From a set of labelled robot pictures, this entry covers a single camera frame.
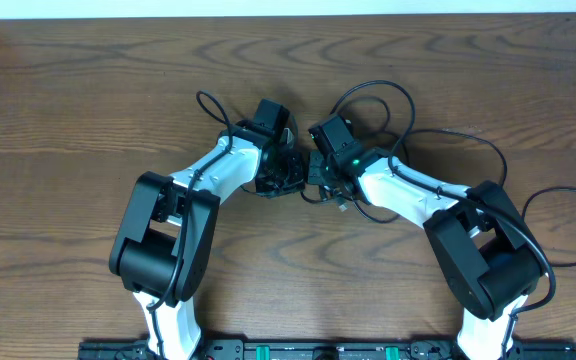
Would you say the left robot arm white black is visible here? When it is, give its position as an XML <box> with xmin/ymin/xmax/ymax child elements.
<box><xmin>109</xmin><ymin>99</ymin><xmax>305</xmax><ymax>359</ymax></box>

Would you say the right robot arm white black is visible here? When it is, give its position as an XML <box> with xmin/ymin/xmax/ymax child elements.
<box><xmin>308</xmin><ymin>114</ymin><xmax>545</xmax><ymax>359</ymax></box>

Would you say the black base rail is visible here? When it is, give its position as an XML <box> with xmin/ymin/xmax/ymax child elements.
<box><xmin>77</xmin><ymin>338</ymin><xmax>576</xmax><ymax>360</ymax></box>

